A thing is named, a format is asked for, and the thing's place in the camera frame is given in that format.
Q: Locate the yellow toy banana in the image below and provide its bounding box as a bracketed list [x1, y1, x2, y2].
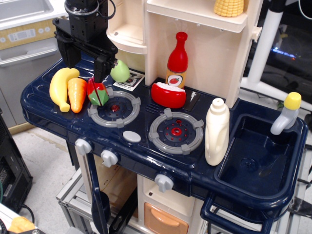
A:
[49, 67, 79, 112]

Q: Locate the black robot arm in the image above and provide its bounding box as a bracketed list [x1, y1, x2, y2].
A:
[53, 0, 118, 83]

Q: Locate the navy hanging ladle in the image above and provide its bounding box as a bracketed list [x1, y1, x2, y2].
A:
[86, 153, 110, 234]

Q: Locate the navy toy kitchen counter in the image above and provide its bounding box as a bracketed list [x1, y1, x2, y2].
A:
[21, 60, 309, 222]

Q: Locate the yellow toy corn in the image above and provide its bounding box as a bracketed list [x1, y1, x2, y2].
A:
[214, 0, 244, 17]

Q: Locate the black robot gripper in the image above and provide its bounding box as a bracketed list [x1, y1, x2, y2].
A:
[53, 9, 117, 83]

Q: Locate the navy towel rail handle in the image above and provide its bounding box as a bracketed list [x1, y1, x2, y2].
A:
[200, 195, 274, 234]

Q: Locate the orange toy drawer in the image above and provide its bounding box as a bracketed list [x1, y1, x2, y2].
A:
[144, 203, 189, 234]

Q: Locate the red cheese wedge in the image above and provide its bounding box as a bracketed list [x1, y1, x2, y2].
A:
[151, 82, 186, 108]

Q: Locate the aluminium frame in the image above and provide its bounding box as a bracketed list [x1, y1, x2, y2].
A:
[56, 169, 94, 234]

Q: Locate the grey stove burner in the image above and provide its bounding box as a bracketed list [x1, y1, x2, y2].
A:
[88, 87, 141, 128]
[148, 108, 204, 155]

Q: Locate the white pipe stand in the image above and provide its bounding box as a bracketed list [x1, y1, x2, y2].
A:
[242, 0, 312, 111]

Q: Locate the cream toy kitchen shelf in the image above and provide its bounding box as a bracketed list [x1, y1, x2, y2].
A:
[107, 0, 262, 107]

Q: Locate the red ketchup bottle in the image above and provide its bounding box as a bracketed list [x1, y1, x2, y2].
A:
[166, 32, 188, 89]

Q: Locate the red green toy strawberry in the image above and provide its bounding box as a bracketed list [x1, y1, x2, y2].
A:
[87, 77, 109, 106]

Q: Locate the orange toy carrot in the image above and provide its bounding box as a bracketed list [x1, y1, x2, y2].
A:
[68, 78, 87, 113]

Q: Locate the grey oval button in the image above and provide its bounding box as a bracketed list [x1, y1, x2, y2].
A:
[122, 131, 141, 143]

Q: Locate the black computer case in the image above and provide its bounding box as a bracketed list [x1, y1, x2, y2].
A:
[0, 118, 33, 213]

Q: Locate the left grey stove knob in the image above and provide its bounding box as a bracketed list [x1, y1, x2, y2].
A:
[75, 138, 92, 155]

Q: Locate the grey faucet with yellow cap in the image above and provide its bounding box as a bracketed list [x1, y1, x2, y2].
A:
[271, 92, 301, 135]

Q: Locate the left grey stove burner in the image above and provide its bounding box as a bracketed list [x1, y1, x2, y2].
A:
[88, 87, 141, 128]

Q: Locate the middle grey stove knob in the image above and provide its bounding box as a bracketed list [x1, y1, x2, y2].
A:
[100, 150, 118, 168]

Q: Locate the grey toy dishwasher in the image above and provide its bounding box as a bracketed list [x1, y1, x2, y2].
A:
[0, 0, 67, 128]

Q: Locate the right grey stove burner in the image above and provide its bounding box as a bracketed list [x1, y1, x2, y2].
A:
[148, 108, 204, 155]

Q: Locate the white detergent bottle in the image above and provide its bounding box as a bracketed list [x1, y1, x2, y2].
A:
[205, 98, 230, 166]

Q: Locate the navy toy sink basin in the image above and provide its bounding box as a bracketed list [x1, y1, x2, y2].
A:
[217, 116, 298, 197]

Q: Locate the green toy pear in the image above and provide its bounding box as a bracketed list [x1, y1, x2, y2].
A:
[110, 59, 130, 83]

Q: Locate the grey stove knob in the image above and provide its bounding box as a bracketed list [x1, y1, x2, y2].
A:
[100, 150, 118, 168]
[75, 138, 92, 155]
[155, 174, 174, 193]

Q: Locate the right grey stove knob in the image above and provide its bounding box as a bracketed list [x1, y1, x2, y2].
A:
[155, 174, 174, 193]

